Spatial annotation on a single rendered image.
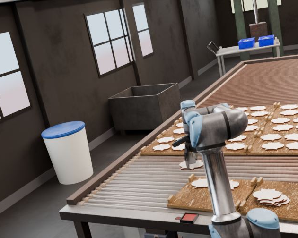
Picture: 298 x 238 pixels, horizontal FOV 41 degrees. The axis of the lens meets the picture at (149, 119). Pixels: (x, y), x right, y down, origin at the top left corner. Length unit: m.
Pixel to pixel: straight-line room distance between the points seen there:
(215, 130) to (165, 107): 4.90
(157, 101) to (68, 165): 1.80
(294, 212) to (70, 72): 4.75
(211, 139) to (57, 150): 3.86
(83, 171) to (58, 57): 1.77
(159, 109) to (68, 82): 1.45
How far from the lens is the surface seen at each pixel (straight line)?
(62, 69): 6.14
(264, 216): 1.64
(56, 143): 5.21
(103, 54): 7.00
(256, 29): 8.40
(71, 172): 5.35
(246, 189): 2.31
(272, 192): 2.18
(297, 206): 2.12
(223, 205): 1.59
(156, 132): 3.48
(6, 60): 5.39
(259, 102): 3.98
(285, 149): 2.77
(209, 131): 1.55
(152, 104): 6.31
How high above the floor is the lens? 1.99
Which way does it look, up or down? 15 degrees down
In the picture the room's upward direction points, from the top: 12 degrees counter-clockwise
